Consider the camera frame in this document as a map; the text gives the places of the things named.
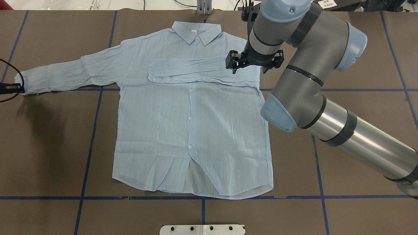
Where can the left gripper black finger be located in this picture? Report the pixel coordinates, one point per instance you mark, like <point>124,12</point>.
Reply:
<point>13,88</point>

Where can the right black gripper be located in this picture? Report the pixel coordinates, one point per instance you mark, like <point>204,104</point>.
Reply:
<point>256,60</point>

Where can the light blue button-up shirt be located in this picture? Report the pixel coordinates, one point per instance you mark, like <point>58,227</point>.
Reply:
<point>186,124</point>

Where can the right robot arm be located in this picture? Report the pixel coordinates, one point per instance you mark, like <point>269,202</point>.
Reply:
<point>324,44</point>

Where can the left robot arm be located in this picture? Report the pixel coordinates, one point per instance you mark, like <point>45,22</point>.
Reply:
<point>2,89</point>

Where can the black labelled box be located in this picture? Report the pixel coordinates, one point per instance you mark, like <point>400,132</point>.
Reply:
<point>339,5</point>

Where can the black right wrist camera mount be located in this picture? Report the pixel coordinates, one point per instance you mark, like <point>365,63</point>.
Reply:
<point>249,12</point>

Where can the aluminium frame post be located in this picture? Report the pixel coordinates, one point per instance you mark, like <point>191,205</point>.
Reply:
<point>204,7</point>

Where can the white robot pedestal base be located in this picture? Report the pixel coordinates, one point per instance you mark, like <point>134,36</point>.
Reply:
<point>214,229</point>

